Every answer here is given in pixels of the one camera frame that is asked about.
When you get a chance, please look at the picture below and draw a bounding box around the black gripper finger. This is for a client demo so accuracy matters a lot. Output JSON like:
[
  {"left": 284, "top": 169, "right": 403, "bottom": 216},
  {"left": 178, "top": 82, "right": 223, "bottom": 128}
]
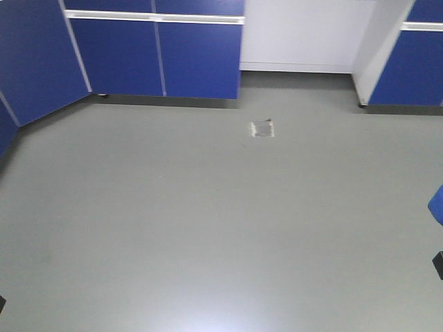
[
  {"left": 0, "top": 296, "right": 6, "bottom": 313},
  {"left": 432, "top": 251, "right": 443, "bottom": 280}
]

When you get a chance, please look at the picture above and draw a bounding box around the blue microfiber cloth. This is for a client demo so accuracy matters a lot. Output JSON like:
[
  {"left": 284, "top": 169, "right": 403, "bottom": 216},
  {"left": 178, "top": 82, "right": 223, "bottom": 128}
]
[{"left": 428, "top": 185, "right": 443, "bottom": 225}]

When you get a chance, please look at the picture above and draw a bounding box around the blue right cabinet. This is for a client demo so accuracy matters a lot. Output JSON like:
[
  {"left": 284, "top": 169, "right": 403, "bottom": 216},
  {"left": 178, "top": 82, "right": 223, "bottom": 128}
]
[{"left": 352, "top": 0, "right": 442, "bottom": 107}]

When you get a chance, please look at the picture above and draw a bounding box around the metal floor outlet plate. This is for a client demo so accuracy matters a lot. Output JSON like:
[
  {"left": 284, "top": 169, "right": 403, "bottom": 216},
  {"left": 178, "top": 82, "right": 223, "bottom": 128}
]
[{"left": 249, "top": 118, "right": 275, "bottom": 138}]

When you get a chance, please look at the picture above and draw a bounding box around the blue corner cabinet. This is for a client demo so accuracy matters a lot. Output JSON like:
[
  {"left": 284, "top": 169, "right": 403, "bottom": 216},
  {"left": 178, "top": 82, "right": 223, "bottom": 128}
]
[{"left": 1, "top": 1, "right": 89, "bottom": 152}]

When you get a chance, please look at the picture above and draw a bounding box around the blue double door cabinet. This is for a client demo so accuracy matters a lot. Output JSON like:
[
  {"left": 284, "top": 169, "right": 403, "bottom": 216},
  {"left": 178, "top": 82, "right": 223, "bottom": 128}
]
[{"left": 62, "top": 1, "right": 245, "bottom": 100}]

